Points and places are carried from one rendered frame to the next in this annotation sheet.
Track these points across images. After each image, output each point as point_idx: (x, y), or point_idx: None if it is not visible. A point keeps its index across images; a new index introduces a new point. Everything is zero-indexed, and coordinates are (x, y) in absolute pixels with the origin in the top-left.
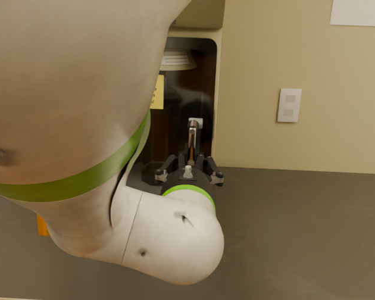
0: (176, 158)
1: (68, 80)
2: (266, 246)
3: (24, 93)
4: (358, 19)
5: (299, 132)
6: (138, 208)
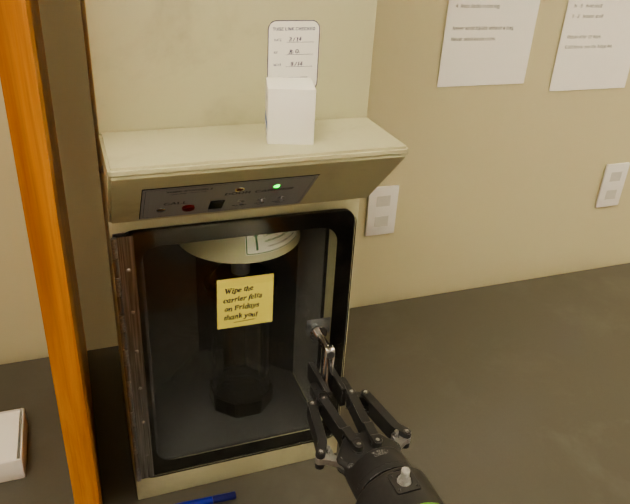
0: (317, 404)
1: None
2: (430, 474)
3: None
4: (475, 76)
5: (396, 245)
6: None
